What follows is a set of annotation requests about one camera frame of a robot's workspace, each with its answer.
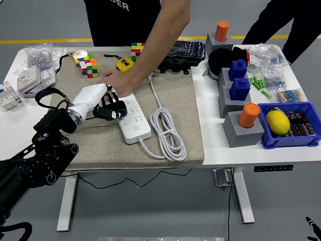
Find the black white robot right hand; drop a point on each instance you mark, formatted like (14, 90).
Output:
(311, 222)

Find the person's left hand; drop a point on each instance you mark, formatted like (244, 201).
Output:
(121, 81)

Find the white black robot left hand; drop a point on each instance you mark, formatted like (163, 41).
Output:
(89, 96)

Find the black plug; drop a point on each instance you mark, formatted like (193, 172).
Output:
(118, 108)

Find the white power strip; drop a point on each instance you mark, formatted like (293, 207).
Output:
(140, 120)

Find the person's left forearm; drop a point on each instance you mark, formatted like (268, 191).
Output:
(158, 37)

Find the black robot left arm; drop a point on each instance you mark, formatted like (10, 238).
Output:
(42, 155)

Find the yellow square tape measure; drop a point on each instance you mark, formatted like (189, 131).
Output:
(123, 65)

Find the colourful puzzle cube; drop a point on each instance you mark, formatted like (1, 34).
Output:
(136, 51)
(89, 67)

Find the yellow round tape measure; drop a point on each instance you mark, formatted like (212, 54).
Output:
(79, 55)

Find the clear plastic bag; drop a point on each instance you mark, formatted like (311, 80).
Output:
(59, 54)

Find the person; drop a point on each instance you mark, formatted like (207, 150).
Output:
(118, 25)
(301, 25)

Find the grey-brown mat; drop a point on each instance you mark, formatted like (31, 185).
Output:
(175, 100)

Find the clear bag of metal nuts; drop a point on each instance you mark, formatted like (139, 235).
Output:
(37, 57)

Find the black table control panel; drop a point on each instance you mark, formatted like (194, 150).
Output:
(273, 168)

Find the white table leg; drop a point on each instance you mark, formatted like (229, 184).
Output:
(67, 200)
(245, 200)

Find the black plastic-wrapped case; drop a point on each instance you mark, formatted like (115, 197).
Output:
(190, 50)

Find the white circuit breaker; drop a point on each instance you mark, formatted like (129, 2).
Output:
(10, 99)

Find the blue plastic bin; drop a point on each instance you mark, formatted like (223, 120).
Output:
(288, 141)

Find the small metal clip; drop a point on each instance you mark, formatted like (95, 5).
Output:
(206, 73)

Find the dark brown capacitor heap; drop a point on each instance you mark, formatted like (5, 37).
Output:
(301, 125)

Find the grey block with round hole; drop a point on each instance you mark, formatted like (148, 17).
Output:
(213, 44)
(235, 135)

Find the grey block with square hole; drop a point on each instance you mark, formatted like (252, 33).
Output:
(225, 105)
(222, 77)

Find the black cloth cap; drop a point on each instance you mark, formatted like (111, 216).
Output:
(223, 59)

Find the yellow lemon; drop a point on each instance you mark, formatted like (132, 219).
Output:
(277, 123)

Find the orange cylinder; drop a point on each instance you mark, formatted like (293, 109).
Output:
(222, 31)
(248, 115)

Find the blue square peg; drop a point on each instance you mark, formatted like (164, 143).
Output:
(237, 70)
(239, 90)

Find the small black white figure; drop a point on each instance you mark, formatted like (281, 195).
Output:
(273, 108)

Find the taped resistor strip bundle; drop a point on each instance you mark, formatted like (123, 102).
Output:
(289, 96)

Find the small orange red object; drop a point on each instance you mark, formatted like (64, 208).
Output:
(248, 56)

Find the clear bag of blue resistors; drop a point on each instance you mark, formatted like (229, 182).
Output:
(274, 81)
(273, 59)

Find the white wall switch panel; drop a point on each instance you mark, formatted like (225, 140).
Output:
(47, 75)

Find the white wall socket panel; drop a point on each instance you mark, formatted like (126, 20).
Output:
(28, 77)

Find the silver metal bracket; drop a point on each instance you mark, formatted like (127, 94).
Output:
(222, 177)

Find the green wall anchors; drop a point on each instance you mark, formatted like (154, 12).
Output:
(266, 93)
(257, 82)

